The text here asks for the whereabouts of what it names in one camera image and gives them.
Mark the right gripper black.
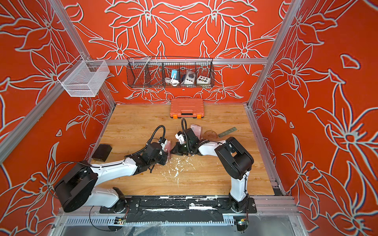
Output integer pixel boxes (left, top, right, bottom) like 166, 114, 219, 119
169, 143, 193, 157

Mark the pink ruler set pouch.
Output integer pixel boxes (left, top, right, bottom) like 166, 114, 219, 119
163, 140, 172, 163

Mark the clear brown protractor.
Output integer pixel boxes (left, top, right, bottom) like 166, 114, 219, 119
202, 130, 218, 140

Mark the green straight ruler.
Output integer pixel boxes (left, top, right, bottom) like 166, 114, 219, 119
218, 127, 237, 138

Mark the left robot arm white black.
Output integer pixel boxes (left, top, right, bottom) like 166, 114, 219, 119
53, 135, 171, 213

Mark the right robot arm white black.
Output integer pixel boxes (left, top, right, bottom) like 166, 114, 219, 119
171, 119, 254, 213

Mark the orange plastic tool case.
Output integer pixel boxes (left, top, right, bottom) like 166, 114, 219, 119
170, 98, 205, 119

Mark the black box on table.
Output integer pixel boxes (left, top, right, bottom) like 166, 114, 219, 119
92, 144, 112, 162

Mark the white button box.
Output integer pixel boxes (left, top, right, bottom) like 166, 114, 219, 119
196, 76, 211, 86

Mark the white round-dial device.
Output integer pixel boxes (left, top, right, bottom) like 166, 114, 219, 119
183, 71, 196, 85

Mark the blue small box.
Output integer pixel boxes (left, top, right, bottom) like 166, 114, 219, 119
170, 70, 180, 80

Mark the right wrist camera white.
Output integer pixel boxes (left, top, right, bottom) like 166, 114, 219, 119
175, 132, 186, 145

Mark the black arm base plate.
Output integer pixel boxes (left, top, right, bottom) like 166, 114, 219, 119
99, 196, 257, 214

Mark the black wire wall basket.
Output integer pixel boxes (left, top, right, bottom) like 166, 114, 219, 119
126, 56, 215, 89

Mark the white wire wall basket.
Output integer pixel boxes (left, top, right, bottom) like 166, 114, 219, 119
58, 61, 110, 97

